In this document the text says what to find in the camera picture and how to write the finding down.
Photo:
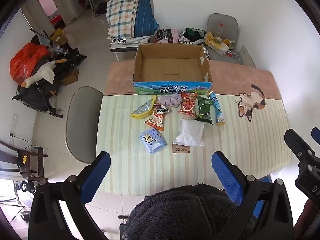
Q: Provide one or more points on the black stroller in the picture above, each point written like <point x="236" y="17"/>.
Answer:
<point x="32" y="95"/>

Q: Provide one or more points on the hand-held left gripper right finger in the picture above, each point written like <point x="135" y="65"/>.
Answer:
<point x="226" y="177"/>

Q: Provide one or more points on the red snack packet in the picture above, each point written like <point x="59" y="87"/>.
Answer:
<point x="188" y="104"/>

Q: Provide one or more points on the small brown label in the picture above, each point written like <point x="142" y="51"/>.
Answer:
<point x="181" y="148"/>

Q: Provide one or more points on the blue snack packet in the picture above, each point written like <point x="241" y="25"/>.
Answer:
<point x="217" y="108"/>

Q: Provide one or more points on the pink grey socks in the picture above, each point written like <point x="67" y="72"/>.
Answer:
<point x="172" y="101"/>

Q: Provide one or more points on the yellow silver snack packet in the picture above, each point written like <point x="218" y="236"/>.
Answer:
<point x="143" y="108"/>

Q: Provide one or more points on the grey padded chair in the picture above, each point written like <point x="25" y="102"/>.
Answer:
<point x="226" y="21"/>

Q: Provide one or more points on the plaid bedding bundle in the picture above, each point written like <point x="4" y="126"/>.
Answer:
<point x="127" y="15"/>

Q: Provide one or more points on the person's right forearm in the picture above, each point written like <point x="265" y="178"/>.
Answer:
<point x="306" y="217"/>

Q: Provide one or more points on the yellow box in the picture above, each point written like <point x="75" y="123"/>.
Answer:
<point x="58" y="36"/>

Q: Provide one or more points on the yellow plastic bag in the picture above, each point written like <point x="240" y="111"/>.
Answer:
<point x="210" y="41"/>

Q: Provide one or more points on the pink suitcase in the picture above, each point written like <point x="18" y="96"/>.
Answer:
<point x="172" y="35"/>

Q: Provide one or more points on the white wall socket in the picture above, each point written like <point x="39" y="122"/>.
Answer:
<point x="14" y="122"/>

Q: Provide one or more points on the orange panda snack packet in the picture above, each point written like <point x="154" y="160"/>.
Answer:
<point x="156" y="120"/>

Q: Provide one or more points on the tape roll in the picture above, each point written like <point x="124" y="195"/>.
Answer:
<point x="217" y="39"/>

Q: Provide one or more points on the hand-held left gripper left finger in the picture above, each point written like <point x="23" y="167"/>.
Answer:
<point x="96" y="177"/>

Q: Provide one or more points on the black white patterned bag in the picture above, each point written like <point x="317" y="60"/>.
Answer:
<point x="192" y="38"/>

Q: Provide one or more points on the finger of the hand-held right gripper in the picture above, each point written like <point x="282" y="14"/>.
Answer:
<point x="316" y="133"/>
<point x="297" y="142"/>

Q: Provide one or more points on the white board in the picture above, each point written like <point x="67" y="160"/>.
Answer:
<point x="247" y="56"/>

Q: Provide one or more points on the green snack packet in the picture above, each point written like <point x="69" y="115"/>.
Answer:
<point x="203" y="110"/>

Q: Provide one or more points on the blue tissue pack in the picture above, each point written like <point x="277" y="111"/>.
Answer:
<point x="151" y="140"/>

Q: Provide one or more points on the white plastic bag pack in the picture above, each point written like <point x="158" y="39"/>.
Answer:
<point x="190" y="132"/>

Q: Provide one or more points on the grey plastic chair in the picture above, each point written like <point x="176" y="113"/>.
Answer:
<point x="82" y="125"/>

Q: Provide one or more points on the white packet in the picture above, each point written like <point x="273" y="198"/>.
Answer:
<point x="222" y="48"/>

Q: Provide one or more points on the folding bed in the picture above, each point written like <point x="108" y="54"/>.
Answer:
<point x="120" y="48"/>

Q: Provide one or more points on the dark fleece garment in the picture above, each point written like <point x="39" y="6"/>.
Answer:
<point x="180" y="215"/>

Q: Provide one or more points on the brown cardboard box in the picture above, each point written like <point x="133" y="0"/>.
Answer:
<point x="71" y="76"/>

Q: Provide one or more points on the orange plastic bag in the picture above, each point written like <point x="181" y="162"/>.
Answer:
<point x="23" y="60"/>

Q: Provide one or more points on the clear plastic bottle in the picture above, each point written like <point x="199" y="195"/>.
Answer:
<point x="220" y="31"/>

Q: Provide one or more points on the white goose plush toy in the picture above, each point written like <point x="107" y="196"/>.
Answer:
<point x="46" y="72"/>

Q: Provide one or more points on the dark wooden chair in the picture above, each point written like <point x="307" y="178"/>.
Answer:
<point x="38" y="160"/>

